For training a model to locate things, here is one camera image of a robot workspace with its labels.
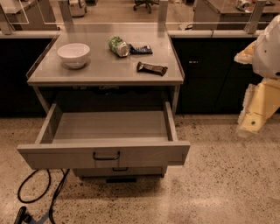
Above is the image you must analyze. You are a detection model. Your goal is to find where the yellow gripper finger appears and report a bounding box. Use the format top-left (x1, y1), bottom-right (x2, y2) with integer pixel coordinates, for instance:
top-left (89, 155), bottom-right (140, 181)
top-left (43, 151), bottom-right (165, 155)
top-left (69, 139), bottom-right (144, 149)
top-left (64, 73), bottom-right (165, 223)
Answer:
top-left (234, 41), bottom-right (256, 65)
top-left (236, 78), bottom-right (280, 137)

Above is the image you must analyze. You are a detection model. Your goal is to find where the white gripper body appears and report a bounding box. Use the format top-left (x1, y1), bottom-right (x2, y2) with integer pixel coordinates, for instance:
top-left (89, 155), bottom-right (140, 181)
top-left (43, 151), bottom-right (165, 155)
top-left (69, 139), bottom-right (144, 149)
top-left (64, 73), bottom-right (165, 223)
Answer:
top-left (253, 15), bottom-right (280, 79)

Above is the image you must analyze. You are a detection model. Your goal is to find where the dark chocolate rxbar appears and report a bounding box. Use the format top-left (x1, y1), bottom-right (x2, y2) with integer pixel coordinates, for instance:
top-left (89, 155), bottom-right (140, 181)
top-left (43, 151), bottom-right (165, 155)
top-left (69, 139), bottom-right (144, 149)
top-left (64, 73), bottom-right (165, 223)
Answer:
top-left (136, 62), bottom-right (168, 76)

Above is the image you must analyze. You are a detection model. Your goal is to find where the grey drawer cabinet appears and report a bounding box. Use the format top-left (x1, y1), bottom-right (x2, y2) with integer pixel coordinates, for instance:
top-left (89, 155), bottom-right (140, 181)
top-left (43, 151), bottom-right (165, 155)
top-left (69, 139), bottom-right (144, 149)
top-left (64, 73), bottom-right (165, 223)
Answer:
top-left (25, 23), bottom-right (186, 184)

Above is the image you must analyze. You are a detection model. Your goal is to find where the lower drawer front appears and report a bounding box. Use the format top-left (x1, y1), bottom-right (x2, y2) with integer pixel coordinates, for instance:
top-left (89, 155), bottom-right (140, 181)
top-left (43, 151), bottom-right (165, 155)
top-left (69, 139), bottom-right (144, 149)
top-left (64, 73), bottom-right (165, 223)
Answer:
top-left (73, 166), bottom-right (167, 178)

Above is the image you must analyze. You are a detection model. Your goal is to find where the open top drawer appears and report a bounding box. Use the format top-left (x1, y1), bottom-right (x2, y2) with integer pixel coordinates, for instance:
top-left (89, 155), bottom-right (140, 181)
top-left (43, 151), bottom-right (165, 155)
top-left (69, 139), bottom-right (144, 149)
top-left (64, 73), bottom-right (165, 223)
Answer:
top-left (17, 103), bottom-right (190, 169)

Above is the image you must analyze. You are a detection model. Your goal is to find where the silver appliance in background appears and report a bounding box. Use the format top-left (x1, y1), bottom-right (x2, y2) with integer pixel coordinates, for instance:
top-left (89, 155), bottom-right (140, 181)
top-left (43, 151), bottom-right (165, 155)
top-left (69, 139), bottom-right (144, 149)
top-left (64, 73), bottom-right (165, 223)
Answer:
top-left (235, 0), bottom-right (251, 11)

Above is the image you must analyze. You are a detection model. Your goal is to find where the blue snack bar wrapper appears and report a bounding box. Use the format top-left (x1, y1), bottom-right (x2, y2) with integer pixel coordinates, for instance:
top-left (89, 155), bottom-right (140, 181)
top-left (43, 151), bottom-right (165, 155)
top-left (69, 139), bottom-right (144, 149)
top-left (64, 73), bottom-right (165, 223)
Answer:
top-left (129, 45), bottom-right (153, 55)

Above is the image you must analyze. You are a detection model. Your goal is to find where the black office chair base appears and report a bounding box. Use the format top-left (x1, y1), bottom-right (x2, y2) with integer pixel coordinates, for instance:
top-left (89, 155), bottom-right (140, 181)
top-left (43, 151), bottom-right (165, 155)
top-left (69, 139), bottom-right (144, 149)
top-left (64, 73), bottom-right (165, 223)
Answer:
top-left (133, 0), bottom-right (159, 13)

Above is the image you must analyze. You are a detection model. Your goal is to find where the white ceramic bowl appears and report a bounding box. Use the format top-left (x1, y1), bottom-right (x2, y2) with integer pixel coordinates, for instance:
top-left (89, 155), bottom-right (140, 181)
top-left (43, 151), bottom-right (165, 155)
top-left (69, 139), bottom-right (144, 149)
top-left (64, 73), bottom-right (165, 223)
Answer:
top-left (57, 43), bottom-right (90, 69)

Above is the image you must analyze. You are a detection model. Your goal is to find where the black plug on floor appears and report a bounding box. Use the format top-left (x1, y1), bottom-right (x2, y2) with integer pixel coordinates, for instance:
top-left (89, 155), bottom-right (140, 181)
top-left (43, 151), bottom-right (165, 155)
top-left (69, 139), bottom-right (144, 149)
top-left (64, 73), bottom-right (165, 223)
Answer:
top-left (14, 206), bottom-right (32, 224)

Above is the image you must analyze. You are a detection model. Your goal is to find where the black lower drawer handle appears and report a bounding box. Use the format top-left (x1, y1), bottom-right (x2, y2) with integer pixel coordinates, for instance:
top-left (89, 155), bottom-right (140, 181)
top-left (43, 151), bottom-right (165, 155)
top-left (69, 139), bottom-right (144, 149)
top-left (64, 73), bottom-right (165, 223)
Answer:
top-left (112, 167), bottom-right (128, 172)

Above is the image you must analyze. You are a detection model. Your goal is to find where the black drawer handle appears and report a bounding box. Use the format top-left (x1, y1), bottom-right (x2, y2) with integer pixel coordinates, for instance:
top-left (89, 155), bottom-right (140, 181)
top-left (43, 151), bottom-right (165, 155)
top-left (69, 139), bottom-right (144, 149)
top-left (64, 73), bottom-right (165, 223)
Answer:
top-left (93, 151), bottom-right (121, 161)
top-left (112, 167), bottom-right (128, 172)

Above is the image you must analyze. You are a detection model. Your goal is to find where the black top drawer handle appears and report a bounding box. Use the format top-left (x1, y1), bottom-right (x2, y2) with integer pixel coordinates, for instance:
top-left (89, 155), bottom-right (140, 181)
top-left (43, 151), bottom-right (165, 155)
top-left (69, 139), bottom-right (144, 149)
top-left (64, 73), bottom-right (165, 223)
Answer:
top-left (93, 151), bottom-right (121, 161)

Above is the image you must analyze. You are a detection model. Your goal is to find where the black floor cable loop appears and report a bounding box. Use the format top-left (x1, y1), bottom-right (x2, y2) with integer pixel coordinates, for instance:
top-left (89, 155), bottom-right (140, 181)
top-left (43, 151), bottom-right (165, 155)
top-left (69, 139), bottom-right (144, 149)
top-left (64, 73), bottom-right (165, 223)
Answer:
top-left (17, 169), bottom-right (53, 204)

